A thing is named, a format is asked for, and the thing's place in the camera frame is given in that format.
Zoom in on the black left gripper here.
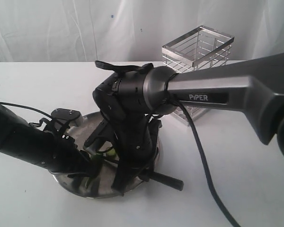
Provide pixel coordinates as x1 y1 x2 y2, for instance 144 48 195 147
26 118 90 175

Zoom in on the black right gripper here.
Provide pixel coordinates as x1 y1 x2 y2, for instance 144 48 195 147
101 113 161 196

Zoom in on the green chili pepper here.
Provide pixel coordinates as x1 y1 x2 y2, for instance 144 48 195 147
90 155 103 178

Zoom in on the black handled knife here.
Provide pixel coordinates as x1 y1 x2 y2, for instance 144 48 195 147
138 171 184 191

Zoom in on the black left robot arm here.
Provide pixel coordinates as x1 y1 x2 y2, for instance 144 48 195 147
0 104 91 175

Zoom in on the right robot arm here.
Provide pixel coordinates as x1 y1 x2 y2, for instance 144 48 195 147
92 53 284 194

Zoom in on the green object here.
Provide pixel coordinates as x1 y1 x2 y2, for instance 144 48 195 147
106 149 117 160

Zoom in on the round stainless steel plate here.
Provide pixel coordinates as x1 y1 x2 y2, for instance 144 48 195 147
52 112 160 198

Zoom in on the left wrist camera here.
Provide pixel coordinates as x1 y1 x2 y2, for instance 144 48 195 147
51 108 84 130

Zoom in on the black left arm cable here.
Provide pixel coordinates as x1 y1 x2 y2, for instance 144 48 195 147
0 101 53 119

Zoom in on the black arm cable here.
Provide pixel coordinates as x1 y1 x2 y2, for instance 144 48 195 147
96 60 242 227
0 101 53 119

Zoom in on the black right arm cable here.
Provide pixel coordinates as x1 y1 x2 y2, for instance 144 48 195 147
96 60 242 227

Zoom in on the wire metal utensil holder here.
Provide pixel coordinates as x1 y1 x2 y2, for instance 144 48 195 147
161 26 235 126

